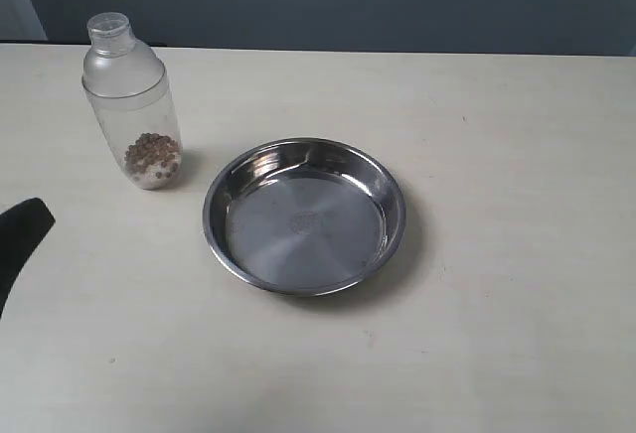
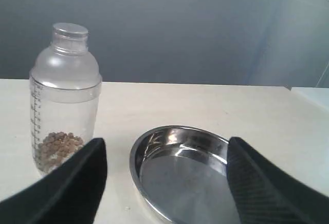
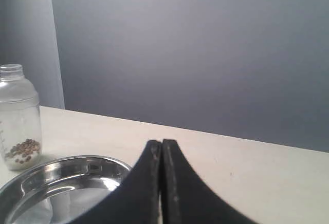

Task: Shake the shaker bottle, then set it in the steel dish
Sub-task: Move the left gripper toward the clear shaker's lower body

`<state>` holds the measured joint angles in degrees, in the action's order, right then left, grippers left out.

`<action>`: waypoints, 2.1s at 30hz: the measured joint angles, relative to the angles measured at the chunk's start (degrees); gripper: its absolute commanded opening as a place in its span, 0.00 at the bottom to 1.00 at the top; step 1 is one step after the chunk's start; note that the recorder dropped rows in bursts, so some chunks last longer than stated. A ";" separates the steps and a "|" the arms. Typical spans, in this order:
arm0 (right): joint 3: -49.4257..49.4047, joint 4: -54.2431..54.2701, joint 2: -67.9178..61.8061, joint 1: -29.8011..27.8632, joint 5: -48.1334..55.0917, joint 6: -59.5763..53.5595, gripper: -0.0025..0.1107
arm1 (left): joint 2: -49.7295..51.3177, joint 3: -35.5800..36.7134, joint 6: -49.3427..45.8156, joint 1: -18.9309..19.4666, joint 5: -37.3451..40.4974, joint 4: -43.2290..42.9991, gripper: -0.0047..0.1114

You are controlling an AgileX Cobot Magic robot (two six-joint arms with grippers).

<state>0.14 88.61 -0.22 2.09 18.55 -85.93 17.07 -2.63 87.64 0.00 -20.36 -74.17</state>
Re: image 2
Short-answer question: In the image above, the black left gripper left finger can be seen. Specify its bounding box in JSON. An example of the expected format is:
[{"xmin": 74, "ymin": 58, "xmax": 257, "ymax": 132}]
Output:
[{"xmin": 1, "ymin": 138, "xmax": 107, "ymax": 223}]

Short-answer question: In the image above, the round stainless steel pan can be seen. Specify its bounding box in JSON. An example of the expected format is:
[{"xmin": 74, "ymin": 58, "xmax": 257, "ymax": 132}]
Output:
[{"xmin": 130, "ymin": 125, "xmax": 240, "ymax": 223}]

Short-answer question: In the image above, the clear plastic shaker bottle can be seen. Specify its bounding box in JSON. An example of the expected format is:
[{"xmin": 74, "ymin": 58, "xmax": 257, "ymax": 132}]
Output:
[{"xmin": 29, "ymin": 23, "xmax": 102, "ymax": 175}]

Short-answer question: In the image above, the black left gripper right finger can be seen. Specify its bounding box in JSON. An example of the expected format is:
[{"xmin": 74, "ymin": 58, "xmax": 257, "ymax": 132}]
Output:
[{"xmin": 226, "ymin": 137, "xmax": 328, "ymax": 223}]

